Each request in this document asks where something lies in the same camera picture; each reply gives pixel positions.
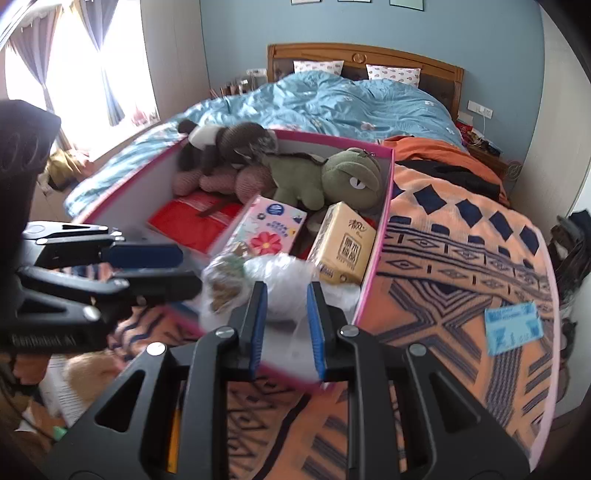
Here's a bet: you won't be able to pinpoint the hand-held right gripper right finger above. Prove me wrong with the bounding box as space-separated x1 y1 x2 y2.
306 281 532 480

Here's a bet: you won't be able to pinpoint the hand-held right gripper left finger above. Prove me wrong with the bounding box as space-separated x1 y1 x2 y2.
44 281 269 480

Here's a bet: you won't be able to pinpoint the clear plastic bag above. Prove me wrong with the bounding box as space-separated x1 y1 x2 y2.
199 253 361 342

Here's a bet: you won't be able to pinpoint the white patterned pillow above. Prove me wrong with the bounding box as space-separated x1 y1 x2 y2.
366 65 422 88
293 60 345 77

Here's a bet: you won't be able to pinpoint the pink knitted plush toy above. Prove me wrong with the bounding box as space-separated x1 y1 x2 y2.
172 164 278 206

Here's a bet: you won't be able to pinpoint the wooden nightstand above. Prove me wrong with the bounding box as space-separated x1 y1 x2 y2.
455 120 522 185

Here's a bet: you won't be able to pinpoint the floral tissue pack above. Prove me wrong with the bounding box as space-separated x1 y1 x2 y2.
210 195 308 264

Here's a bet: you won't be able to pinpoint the brown plush toy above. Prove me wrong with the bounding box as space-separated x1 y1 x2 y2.
178 119 278 176

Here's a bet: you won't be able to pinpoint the bright window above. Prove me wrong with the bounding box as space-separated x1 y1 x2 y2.
4 0 160 158

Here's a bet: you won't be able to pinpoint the white printed paper sheet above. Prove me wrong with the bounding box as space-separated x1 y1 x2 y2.
39 360 75 425

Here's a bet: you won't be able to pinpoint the pink storage box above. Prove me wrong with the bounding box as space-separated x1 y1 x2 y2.
69 128 396 391

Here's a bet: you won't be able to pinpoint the gold tissue pack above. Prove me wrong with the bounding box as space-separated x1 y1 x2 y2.
305 202 378 286

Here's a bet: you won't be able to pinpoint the orange cloth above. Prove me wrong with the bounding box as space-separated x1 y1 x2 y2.
383 134 511 206

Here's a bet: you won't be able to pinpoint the blue grey curtain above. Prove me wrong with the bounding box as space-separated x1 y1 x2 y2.
81 0 125 125
4 14 61 116

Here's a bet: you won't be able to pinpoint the black clothes pile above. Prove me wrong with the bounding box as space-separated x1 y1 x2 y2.
549 210 591 298

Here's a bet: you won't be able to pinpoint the blue label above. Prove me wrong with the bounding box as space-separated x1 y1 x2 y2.
485 302 542 356

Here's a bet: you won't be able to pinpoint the green frog plush toy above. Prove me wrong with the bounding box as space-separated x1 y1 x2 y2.
265 147 384 214

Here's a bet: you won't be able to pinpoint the bedside toiletry bottles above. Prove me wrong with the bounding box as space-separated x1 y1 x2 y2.
210 68 269 99

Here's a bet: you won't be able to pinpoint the blue duvet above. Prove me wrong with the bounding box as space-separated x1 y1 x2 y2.
64 71 465 217

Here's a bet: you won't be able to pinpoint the black cloth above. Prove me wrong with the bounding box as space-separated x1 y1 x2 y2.
399 159 502 201

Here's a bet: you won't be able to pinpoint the wooden headboard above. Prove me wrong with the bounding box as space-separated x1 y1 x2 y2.
268 43 465 116

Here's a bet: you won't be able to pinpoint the beige plush bear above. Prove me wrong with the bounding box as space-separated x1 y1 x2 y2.
62 353 125 411

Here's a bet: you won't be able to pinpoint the red cloth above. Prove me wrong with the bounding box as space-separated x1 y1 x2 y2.
148 193 245 257

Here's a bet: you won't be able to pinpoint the yellow cloth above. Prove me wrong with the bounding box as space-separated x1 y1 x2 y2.
46 148 93 191

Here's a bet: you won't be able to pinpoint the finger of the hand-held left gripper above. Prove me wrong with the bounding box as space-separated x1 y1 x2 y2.
18 267 203 321
22 222 184 269

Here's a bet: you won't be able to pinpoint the orange patterned blanket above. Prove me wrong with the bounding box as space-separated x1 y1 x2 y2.
111 164 561 480

